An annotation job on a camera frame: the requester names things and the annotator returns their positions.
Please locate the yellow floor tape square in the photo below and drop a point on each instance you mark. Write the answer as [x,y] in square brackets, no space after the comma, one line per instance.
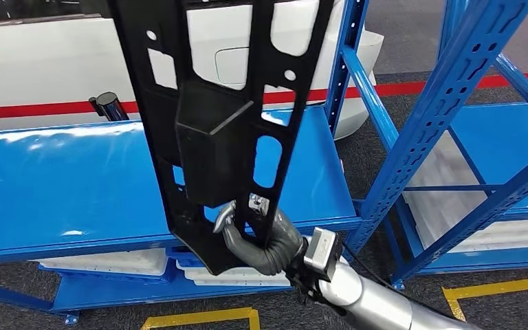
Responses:
[496,288]

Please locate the blue metal shelf rack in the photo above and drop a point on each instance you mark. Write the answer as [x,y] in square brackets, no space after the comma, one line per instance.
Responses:
[510,145]
[63,191]

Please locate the white plastic crate stack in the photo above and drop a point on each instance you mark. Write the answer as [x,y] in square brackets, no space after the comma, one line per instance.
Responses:
[437,214]

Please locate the red barrier belt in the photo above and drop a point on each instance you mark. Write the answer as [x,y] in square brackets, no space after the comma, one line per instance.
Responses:
[41,109]

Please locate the blue plastic crate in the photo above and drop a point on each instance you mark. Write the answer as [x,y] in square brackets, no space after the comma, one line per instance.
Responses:
[175,257]

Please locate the white vehicle body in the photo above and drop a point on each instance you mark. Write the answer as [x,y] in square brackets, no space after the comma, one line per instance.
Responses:
[41,64]

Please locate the black stanchion post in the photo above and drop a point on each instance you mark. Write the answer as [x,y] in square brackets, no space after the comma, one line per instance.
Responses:
[109,107]

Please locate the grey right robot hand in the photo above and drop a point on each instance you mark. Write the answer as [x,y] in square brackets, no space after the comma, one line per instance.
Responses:
[239,255]

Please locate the long black plastic frame part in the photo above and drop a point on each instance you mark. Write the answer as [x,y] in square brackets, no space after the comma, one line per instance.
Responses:
[209,150]

